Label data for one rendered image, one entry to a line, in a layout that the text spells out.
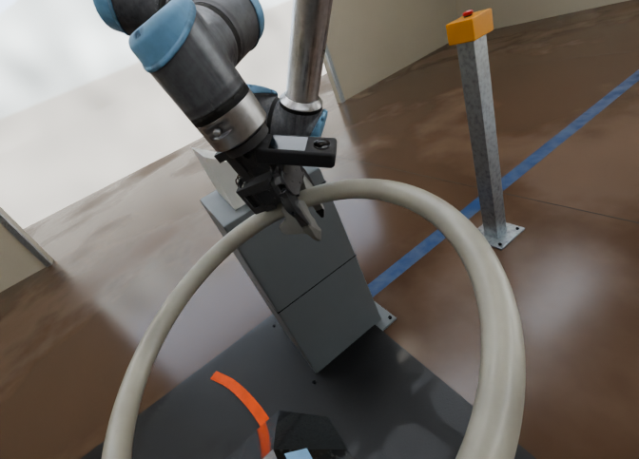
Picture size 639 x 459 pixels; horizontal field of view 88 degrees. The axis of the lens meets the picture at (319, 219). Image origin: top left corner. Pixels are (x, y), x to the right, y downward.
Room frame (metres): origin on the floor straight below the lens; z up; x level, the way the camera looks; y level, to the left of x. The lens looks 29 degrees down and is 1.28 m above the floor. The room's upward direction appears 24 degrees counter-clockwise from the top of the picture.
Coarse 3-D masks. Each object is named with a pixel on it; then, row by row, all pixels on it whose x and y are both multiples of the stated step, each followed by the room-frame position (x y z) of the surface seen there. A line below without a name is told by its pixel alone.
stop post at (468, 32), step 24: (456, 24) 1.33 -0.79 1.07; (480, 24) 1.29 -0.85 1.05; (480, 48) 1.31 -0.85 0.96; (480, 72) 1.30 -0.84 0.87; (480, 96) 1.30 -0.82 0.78; (480, 120) 1.31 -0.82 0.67; (480, 144) 1.32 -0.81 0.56; (480, 168) 1.34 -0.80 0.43; (480, 192) 1.36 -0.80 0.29; (504, 216) 1.32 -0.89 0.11; (504, 240) 1.26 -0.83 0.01
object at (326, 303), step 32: (224, 224) 1.00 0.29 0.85; (320, 224) 1.09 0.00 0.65; (256, 256) 1.00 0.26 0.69; (288, 256) 1.04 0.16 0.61; (320, 256) 1.07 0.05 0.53; (352, 256) 1.12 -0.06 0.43; (288, 288) 1.01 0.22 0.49; (320, 288) 1.05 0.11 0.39; (352, 288) 1.10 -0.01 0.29; (288, 320) 0.99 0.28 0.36; (320, 320) 1.03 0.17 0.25; (352, 320) 1.07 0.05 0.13; (384, 320) 1.10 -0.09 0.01; (320, 352) 1.01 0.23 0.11
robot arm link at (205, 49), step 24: (144, 24) 0.44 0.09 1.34; (168, 24) 0.43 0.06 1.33; (192, 24) 0.44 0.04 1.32; (216, 24) 0.48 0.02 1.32; (144, 48) 0.44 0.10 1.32; (168, 48) 0.43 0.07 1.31; (192, 48) 0.43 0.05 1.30; (216, 48) 0.46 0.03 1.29; (168, 72) 0.44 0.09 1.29; (192, 72) 0.43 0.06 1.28; (216, 72) 0.44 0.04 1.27; (192, 96) 0.44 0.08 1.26; (216, 96) 0.44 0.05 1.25; (240, 96) 0.45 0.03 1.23; (192, 120) 0.46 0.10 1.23
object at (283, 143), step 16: (272, 144) 0.47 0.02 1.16; (288, 144) 0.47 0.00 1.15; (304, 144) 0.46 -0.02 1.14; (320, 144) 0.45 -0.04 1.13; (336, 144) 0.46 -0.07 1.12; (256, 160) 0.47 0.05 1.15; (272, 160) 0.46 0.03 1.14; (288, 160) 0.45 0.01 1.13; (304, 160) 0.45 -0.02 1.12; (320, 160) 0.44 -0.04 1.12
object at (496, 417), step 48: (336, 192) 0.45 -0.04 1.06; (384, 192) 0.38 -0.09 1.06; (240, 240) 0.50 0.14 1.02; (480, 240) 0.24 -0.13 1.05; (192, 288) 0.46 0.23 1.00; (480, 288) 0.20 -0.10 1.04; (144, 336) 0.39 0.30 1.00; (144, 384) 0.33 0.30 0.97; (480, 384) 0.13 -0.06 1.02; (480, 432) 0.11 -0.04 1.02
